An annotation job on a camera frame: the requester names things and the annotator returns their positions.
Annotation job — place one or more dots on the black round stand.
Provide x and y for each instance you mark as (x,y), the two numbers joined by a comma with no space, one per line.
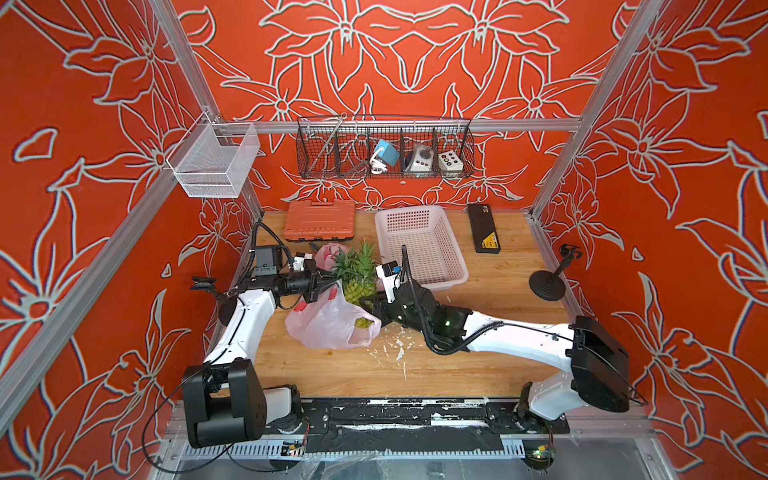
(548,285)
(226,301)

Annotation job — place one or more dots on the pink plastic bag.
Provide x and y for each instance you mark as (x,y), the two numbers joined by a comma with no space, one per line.
(329,323)

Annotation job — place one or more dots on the white button box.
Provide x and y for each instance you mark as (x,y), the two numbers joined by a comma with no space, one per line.
(451,166)

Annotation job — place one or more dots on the black wire wall basket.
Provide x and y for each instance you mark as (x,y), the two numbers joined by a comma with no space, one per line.
(353,147)

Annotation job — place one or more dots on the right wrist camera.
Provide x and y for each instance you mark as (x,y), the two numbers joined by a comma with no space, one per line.
(389,274)

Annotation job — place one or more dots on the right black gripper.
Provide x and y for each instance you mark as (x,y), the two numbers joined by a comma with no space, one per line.
(380,307)

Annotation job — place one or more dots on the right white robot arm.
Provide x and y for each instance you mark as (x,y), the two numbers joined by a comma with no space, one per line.
(592,365)

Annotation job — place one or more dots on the left black round stand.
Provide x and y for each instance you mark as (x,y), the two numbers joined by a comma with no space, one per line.
(226,301)

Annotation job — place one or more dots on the orange plastic tool case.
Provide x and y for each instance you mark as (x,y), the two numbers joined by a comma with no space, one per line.
(320,221)

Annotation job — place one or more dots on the black box yellow label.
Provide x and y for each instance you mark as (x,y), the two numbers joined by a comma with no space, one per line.
(483,229)

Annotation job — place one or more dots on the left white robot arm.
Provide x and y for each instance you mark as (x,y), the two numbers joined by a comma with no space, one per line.
(224,401)

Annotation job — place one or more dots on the teal box with cable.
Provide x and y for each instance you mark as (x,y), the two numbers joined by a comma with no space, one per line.
(383,158)

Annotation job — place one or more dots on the white device with knobs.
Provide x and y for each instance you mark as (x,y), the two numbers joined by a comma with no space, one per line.
(420,161)

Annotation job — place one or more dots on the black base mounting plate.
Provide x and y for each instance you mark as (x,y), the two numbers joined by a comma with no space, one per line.
(465,427)

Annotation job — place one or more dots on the clear wire wall basket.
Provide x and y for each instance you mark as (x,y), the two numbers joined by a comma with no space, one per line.
(215,160)

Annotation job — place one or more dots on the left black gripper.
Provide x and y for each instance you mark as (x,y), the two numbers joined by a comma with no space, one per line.
(316,280)

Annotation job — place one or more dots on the white perforated plastic basket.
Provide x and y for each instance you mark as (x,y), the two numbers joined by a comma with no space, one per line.
(436,259)

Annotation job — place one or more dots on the right black round stand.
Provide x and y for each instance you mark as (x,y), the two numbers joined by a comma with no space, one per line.
(548,285)

